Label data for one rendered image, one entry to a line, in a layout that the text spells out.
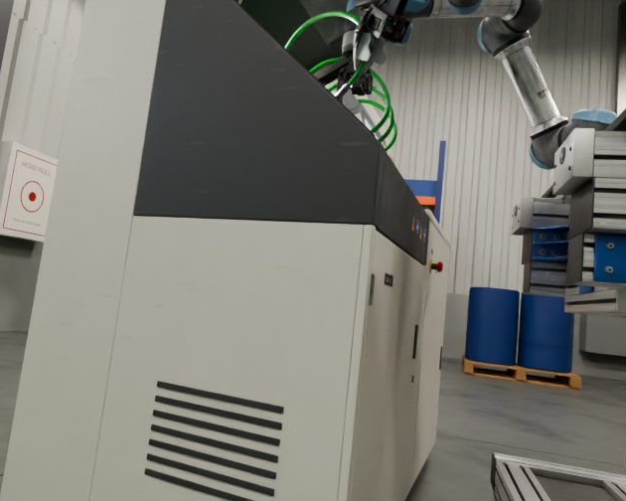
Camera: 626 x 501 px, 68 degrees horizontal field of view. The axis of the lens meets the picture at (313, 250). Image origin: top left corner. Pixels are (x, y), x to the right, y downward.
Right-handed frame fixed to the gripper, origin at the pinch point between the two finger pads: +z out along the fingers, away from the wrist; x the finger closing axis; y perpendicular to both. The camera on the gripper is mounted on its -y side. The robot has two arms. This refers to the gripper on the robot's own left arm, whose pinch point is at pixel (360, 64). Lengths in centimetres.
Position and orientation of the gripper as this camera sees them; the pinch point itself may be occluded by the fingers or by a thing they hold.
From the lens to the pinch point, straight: 126.6
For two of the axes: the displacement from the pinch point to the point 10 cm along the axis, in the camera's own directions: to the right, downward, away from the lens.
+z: -3.1, 7.4, 5.9
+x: 8.4, -0.8, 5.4
